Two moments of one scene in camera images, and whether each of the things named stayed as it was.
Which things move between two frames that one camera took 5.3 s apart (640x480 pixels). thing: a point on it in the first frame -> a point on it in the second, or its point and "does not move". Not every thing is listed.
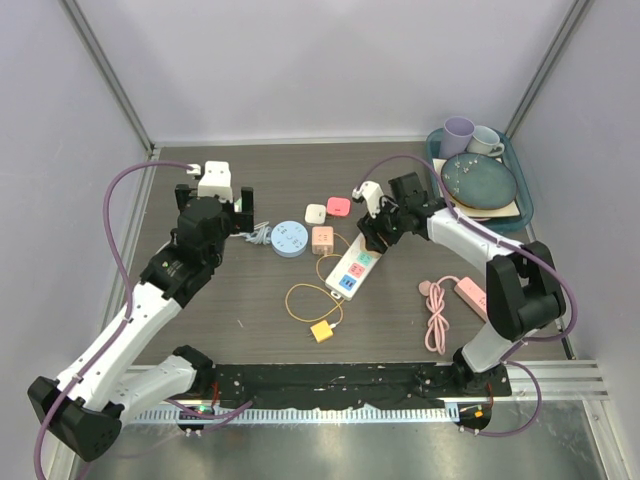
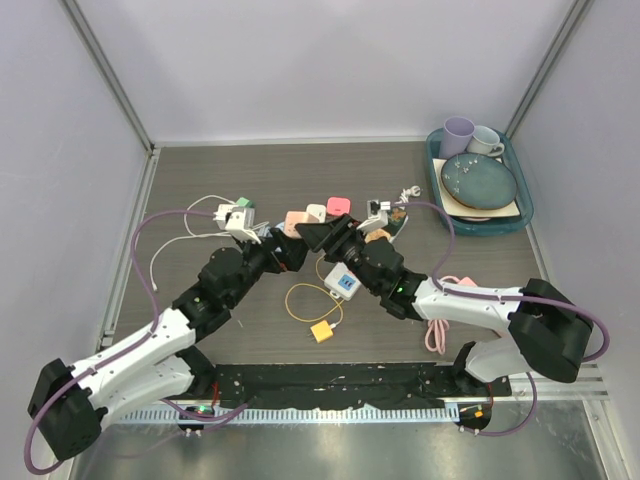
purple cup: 456,136 does not move
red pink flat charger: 339,206 does not move
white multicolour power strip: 352,271 does not move
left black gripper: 240,222 -> 291,254
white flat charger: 315,214 does not move
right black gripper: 368,227 -> 329,237
